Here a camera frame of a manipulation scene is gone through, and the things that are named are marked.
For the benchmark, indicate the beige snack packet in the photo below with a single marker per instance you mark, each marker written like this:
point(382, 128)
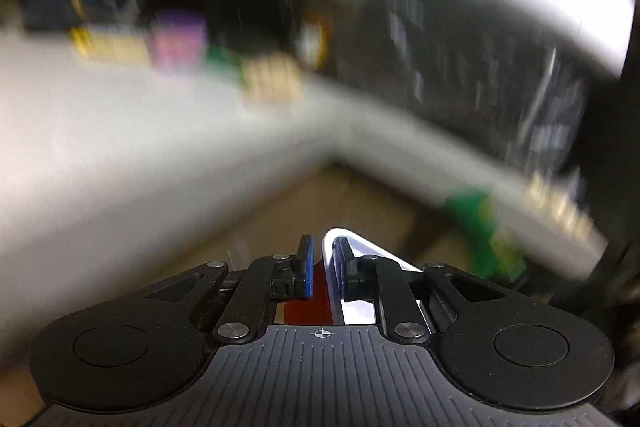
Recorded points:
point(557, 202)
point(272, 79)

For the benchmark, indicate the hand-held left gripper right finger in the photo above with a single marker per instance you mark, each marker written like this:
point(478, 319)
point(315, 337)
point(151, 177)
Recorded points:
point(342, 268)

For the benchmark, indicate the purple snack packet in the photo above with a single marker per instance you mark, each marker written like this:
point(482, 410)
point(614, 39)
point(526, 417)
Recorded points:
point(177, 42)

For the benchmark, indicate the orange rimmed white packet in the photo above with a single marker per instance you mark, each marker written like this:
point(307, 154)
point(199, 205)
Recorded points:
point(315, 39)

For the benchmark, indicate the yellow snack packet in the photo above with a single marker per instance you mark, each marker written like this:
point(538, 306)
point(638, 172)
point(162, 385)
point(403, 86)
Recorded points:
point(115, 47)

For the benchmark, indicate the brown cardboard box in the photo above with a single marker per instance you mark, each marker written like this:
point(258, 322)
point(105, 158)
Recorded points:
point(300, 207)

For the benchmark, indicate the black panel with white marks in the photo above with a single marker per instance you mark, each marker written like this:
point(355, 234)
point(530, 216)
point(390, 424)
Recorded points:
point(450, 67)

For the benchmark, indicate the red and white snack packet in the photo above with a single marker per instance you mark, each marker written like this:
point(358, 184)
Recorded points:
point(305, 309)

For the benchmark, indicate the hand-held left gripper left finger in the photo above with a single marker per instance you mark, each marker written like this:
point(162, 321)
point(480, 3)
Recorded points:
point(308, 268)

